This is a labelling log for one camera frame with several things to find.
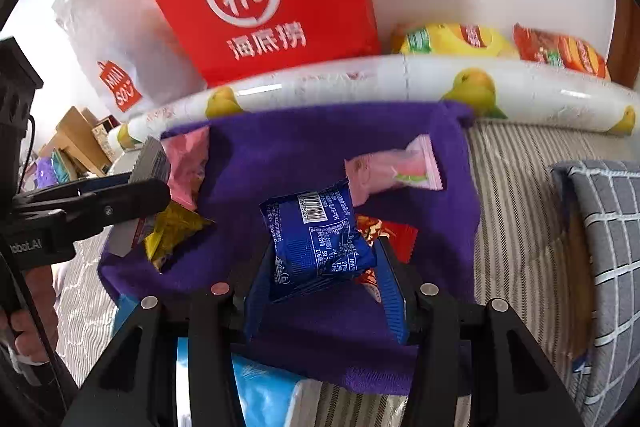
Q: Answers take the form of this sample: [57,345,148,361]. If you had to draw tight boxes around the small red snack packet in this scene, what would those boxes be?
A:
[355,215,419,303]

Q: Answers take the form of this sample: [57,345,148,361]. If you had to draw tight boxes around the red white lychee jelly packet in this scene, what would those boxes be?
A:
[105,138,171,258]

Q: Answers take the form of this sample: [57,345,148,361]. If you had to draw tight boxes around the yellow snack packet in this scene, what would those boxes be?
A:
[143,200,214,272]

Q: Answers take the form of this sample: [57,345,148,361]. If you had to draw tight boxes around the pink silver snack packet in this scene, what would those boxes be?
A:
[160,127,209,211]

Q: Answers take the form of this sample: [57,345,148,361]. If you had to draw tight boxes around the blue snack packet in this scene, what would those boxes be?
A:
[260,180,376,301]

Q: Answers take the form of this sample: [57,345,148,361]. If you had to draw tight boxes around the left hand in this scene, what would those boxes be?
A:
[0,263,61,365]

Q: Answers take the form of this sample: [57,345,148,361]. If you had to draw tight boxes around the wooden side table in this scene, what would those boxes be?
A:
[38,106,112,176]

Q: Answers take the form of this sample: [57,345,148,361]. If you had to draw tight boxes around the striped quilted bed cover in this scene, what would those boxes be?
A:
[54,122,634,404]

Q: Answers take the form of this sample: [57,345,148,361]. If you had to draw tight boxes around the blue tissue pack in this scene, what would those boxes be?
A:
[112,293,331,427]

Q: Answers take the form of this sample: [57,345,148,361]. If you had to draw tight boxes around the purple towel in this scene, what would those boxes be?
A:
[98,102,480,395]

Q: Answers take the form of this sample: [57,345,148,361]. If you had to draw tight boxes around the small pink candy packet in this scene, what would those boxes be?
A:
[344,134,444,206]

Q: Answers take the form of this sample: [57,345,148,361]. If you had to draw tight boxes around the grey checked folded cloth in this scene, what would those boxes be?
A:
[551,159,639,426]

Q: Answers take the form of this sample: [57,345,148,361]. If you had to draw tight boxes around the white Miniso plastic bag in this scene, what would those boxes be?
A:
[53,0,206,122]

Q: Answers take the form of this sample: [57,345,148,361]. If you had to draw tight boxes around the lemon print rolled mat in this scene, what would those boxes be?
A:
[108,55,639,153]

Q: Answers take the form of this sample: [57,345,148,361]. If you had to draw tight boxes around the orange chips bag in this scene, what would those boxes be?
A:
[513,24,611,80]

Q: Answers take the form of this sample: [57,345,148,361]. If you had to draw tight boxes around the yellow chips bag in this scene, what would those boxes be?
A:
[390,23,520,60]

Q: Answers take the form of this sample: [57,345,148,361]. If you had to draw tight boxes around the brown wooden door frame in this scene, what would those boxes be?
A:
[608,0,640,90]

